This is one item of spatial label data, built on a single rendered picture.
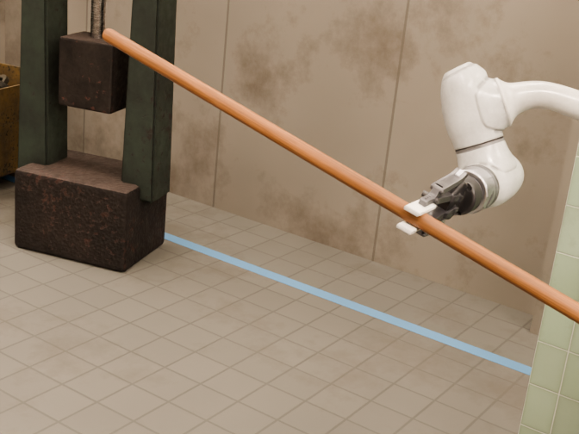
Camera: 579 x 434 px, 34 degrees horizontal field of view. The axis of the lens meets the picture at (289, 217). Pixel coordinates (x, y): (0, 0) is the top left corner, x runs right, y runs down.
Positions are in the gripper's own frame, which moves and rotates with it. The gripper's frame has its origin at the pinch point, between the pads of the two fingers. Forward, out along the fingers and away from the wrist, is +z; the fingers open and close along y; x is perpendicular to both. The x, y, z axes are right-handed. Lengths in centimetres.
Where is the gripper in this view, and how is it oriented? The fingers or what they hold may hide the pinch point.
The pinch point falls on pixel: (416, 215)
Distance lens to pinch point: 167.8
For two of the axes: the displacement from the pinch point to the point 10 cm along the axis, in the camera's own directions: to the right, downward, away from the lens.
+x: -7.7, -4.9, 4.2
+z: -5.8, 2.2, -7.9
